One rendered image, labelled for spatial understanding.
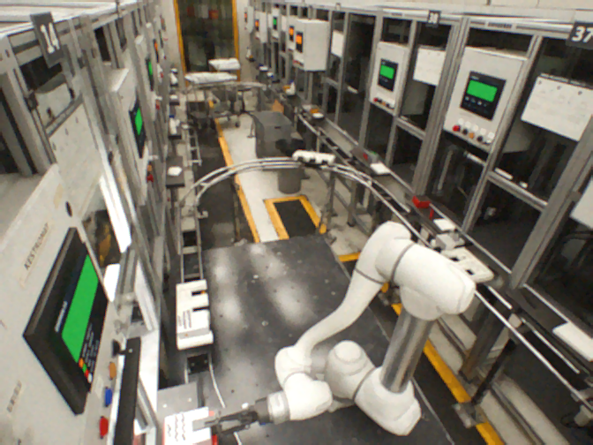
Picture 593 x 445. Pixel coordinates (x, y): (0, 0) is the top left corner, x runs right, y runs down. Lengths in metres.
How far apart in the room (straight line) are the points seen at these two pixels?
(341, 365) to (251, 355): 0.50
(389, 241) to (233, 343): 1.03
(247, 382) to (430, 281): 0.99
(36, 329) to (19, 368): 0.05
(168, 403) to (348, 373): 0.66
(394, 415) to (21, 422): 1.11
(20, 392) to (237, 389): 1.18
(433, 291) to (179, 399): 0.94
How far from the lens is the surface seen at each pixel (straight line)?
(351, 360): 1.40
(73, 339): 0.64
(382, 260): 1.01
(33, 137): 0.72
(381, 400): 1.35
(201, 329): 1.54
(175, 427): 1.18
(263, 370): 1.68
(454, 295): 0.97
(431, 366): 2.69
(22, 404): 0.56
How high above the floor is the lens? 2.09
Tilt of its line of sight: 35 degrees down
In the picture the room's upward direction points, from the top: 2 degrees clockwise
